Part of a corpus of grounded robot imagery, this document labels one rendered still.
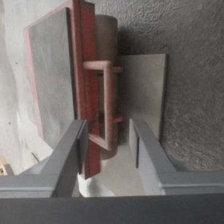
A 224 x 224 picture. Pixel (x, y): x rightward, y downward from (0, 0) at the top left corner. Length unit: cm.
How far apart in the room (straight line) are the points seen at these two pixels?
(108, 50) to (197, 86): 16
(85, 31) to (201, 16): 17
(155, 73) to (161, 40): 6
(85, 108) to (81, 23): 13
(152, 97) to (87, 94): 12
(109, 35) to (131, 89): 11
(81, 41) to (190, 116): 21
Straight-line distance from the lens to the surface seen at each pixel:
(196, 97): 29
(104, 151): 36
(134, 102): 34
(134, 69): 33
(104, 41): 32
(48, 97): 37
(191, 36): 29
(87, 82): 27
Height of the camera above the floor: 26
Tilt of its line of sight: 39 degrees down
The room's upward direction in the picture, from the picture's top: 105 degrees counter-clockwise
